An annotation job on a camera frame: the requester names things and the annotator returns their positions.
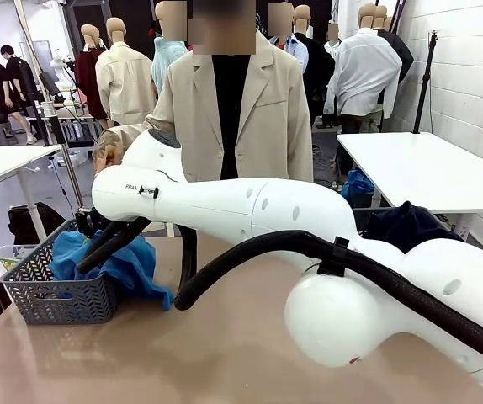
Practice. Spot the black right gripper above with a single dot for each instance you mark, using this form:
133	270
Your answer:
90	221

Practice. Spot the blue garment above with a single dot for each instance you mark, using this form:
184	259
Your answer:
140	269
67	261

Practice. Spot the dark navy garment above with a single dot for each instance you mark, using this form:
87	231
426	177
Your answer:
397	227

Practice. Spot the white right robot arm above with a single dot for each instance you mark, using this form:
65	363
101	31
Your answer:
224	206

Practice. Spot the person's tattooed right hand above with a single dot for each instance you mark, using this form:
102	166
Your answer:
107	149

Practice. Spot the silver metal stand pole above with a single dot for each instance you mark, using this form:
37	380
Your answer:
71	172

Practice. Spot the black bag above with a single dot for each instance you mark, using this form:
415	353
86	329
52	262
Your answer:
27	223

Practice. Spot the grey plastic lattice basket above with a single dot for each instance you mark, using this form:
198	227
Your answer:
357	216
65	303

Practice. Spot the green printed box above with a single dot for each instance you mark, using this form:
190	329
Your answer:
10	258

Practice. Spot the white table with white leg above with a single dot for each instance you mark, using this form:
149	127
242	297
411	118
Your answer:
1	162

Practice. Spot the black tripod with monitor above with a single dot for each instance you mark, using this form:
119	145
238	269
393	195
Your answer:
35	111

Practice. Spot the mannequin in cream jacket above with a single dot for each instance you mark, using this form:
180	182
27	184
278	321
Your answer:
123	84

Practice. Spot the mannequin in dark red dress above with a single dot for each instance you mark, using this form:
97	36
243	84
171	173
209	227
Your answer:
88	80

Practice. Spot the small black monitor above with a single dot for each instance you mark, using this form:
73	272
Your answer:
49	84

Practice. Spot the mannequin in light blue shirt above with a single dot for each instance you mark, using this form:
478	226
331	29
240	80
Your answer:
166	54

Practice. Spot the person in beige blazer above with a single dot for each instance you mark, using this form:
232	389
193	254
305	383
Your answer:
266	126

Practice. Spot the mannequin in blue collared shirt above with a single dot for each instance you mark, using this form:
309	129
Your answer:
298	54

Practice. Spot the blue bag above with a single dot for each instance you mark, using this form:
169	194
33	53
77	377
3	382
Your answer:
357	187

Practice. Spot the mannequin in black clothes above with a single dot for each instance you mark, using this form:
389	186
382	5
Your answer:
319	71

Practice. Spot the small mannequin in pale top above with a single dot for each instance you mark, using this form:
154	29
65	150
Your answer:
332	48

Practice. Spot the mannequin in white shirt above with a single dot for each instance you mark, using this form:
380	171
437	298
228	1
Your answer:
363	71

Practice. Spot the mannequin in black jacket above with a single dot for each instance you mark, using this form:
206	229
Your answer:
401	54

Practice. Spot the tall black tripod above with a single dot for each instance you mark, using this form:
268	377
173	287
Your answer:
424	88

